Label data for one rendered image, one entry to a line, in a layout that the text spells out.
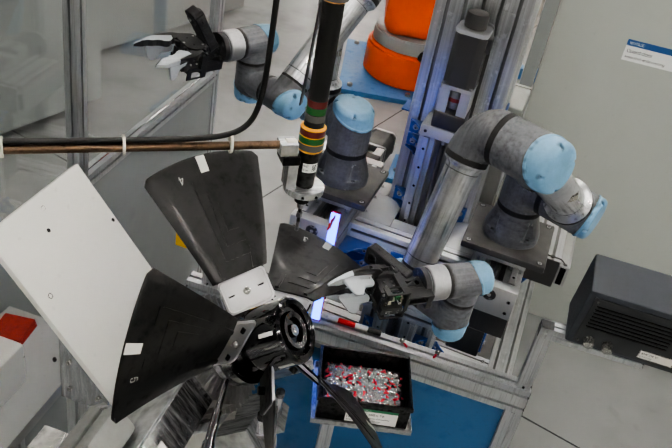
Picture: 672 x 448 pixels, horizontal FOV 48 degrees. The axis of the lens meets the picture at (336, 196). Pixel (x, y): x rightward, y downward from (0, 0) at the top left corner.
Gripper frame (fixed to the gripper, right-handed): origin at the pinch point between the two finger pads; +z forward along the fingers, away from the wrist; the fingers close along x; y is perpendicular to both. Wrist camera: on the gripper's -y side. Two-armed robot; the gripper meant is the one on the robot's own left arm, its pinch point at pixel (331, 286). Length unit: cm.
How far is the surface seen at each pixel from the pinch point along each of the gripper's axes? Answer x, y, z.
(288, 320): -6.5, 12.5, 13.9
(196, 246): -13.2, -1.3, 28.1
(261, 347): -5.0, 16.4, 19.6
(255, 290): -8.0, 6.0, 18.4
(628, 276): -8, 14, -61
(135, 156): 35, -92, 25
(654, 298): -7, 20, -64
